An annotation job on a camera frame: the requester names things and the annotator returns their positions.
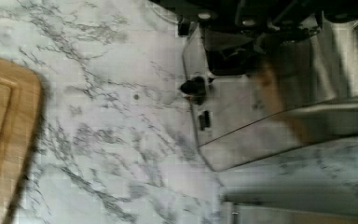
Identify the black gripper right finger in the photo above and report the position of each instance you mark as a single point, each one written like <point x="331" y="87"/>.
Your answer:
<point x="291" y="31"/>

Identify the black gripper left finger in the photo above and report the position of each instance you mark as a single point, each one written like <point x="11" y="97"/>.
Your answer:
<point x="229" y="46"/>

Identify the silver two-slot toaster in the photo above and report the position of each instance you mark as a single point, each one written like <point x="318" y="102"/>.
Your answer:
<point x="300" y="94"/>

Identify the brown bread slice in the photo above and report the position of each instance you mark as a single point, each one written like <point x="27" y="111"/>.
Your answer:
<point x="268" y="89"/>

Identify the bamboo cutting board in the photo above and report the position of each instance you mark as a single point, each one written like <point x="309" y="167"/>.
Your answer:
<point x="20" y="102"/>

